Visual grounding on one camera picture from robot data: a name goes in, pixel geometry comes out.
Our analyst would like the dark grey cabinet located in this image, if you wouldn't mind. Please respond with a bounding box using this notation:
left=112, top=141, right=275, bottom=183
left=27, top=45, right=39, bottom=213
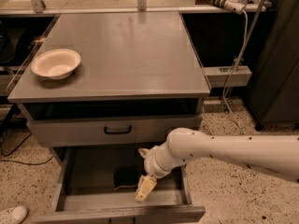
left=246, top=0, right=299, bottom=131

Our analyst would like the grey metal drawer cabinet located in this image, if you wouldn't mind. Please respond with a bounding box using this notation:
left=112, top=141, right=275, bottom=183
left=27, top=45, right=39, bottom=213
left=7, top=11, right=211, bottom=224

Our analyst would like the white sneaker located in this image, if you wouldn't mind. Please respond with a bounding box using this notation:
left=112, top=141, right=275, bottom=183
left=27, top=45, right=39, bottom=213
left=0, top=205, right=28, bottom=224

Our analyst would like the open middle grey drawer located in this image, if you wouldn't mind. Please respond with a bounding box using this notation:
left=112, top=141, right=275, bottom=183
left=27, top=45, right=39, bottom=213
left=35, top=144, right=205, bottom=224

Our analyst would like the white paper bowl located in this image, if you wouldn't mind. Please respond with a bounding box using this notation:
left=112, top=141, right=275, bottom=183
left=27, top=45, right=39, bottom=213
left=31, top=49, right=81, bottom=80

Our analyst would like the dark green sponge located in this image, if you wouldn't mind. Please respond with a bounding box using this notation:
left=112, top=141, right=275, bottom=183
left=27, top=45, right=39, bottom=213
left=113, top=166, right=140, bottom=191

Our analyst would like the black floor cable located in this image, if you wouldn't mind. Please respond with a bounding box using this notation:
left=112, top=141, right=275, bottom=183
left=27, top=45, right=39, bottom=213
left=0, top=131, right=54, bottom=166

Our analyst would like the black drawer handle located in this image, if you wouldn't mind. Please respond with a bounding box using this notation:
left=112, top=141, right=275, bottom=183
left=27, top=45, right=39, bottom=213
left=104, top=125, right=132, bottom=135

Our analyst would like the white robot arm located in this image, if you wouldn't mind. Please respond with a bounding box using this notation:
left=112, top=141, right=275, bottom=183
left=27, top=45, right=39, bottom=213
left=135, top=128, right=299, bottom=202

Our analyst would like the closed upper grey drawer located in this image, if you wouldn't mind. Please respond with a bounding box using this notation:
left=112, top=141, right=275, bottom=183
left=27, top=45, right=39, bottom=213
left=27, top=115, right=202, bottom=147

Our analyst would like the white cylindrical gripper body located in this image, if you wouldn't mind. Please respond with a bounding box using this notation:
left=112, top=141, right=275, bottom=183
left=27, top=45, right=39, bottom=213
left=144, top=143, right=185, bottom=179

